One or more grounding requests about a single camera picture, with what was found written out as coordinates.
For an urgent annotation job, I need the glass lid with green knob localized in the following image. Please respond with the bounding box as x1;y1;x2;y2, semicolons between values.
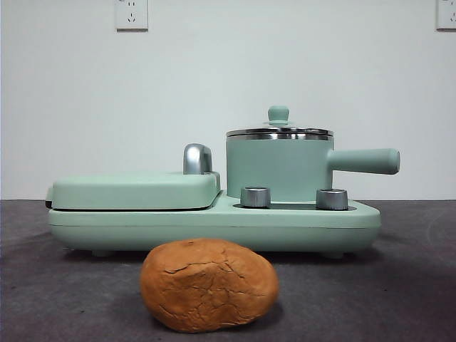
226;105;335;140

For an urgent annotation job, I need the white wall socket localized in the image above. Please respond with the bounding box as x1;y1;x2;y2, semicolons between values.
115;0;149;32
436;0;456;31

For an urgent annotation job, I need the brown potato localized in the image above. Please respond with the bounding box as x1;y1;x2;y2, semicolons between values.
138;239;279;334

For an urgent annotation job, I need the green pot with handle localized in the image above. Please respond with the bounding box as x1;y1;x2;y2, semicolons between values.
225;135;401;202

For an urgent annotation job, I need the green breakfast maker base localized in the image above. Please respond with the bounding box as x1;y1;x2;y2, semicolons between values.
48;190;381;258

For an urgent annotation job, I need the silver control knob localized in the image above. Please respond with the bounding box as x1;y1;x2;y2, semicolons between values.
240;186;271;208
316;187;349;210

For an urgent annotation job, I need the chrome cover handle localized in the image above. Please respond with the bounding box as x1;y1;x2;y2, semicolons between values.
182;143;214;175

